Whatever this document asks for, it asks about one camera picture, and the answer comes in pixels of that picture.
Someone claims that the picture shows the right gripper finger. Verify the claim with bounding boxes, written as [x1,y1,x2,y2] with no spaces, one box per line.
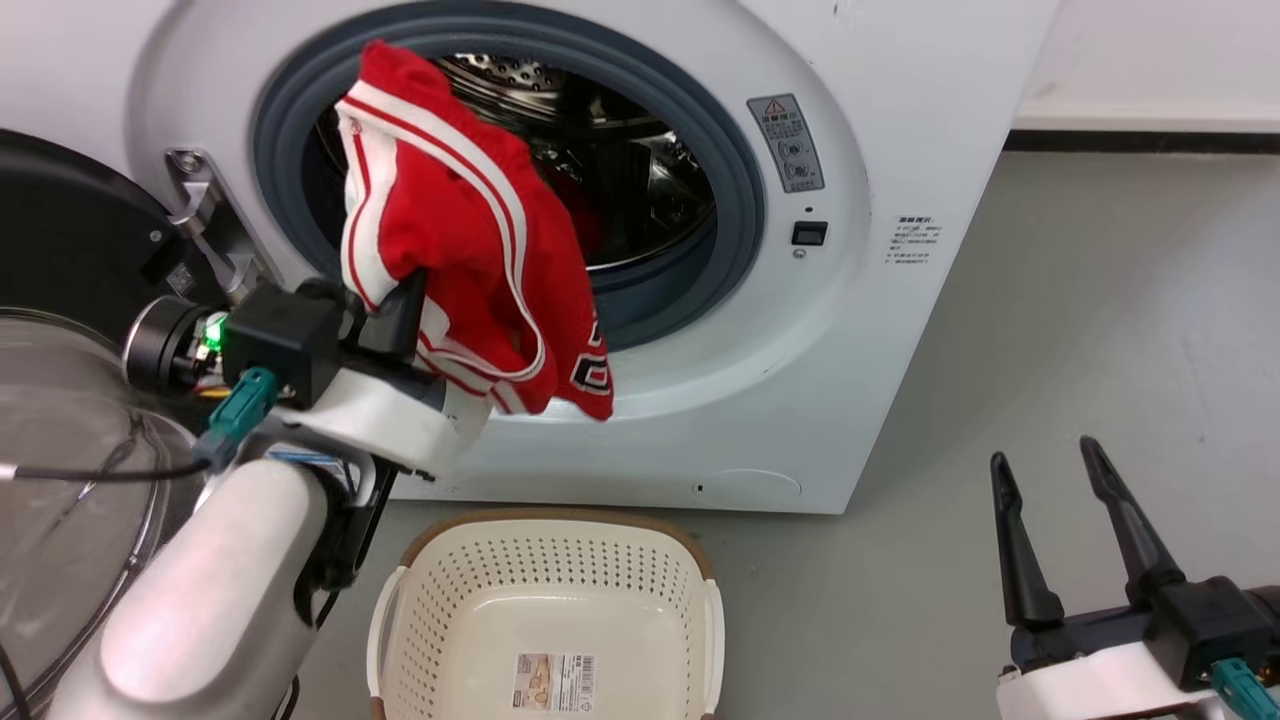
[989,451,1067,630]
[1079,434,1188,607]

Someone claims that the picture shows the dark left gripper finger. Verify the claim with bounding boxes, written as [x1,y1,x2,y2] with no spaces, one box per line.
[354,268,431,367]

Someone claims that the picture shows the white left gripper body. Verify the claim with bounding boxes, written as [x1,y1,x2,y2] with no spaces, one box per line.
[262,366,493,481]

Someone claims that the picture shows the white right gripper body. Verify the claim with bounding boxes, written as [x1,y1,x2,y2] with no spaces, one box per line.
[996,604,1233,720]

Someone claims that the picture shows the red shorts with white stripes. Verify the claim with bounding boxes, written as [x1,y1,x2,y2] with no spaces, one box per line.
[336,39,615,422]

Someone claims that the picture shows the white front-load washing machine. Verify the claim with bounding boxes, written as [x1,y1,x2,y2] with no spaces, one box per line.
[0,0,1063,517]

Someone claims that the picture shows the cream perforated laundry basket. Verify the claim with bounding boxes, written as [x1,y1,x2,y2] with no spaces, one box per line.
[365,507,727,720]

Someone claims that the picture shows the steel washing drum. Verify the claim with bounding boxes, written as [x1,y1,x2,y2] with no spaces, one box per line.
[314,54,717,273]

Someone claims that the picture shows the basket product label sticker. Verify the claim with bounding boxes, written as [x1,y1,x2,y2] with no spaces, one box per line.
[513,651,598,714]

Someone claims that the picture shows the black glass washing machine door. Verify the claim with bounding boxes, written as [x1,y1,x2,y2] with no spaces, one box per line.
[0,128,263,720]

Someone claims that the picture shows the metal door hinge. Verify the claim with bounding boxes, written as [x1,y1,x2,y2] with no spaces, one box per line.
[165,147,283,304]

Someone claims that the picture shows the black cylinder with green light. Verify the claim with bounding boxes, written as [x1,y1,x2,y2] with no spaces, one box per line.
[122,296,229,393]

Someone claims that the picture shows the round white filter cover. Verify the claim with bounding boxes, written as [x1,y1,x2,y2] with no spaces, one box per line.
[694,467,804,503]

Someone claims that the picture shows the grey rubber door gasket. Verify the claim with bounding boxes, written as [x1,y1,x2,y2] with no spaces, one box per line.
[250,14,767,352]

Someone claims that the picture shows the grey warning sticker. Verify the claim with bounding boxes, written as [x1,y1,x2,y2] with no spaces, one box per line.
[747,93,826,195]

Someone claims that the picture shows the black left arm cable bundle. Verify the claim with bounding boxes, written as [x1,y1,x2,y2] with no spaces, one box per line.
[292,455,399,629]

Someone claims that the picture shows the teal left cable connector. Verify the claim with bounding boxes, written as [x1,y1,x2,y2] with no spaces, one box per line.
[194,366,280,472]

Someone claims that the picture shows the teal cable connector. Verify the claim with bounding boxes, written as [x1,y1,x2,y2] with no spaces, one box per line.
[194,366,280,472]
[1211,657,1280,720]

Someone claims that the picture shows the teal right cable connector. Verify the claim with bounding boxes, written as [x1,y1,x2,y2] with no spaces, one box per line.
[1211,657,1280,720]

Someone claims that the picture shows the thin black left cable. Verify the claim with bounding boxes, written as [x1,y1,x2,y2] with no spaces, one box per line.
[0,462,213,484]

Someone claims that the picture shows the black wall baseboard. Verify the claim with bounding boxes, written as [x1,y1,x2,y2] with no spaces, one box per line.
[1004,129,1280,155]

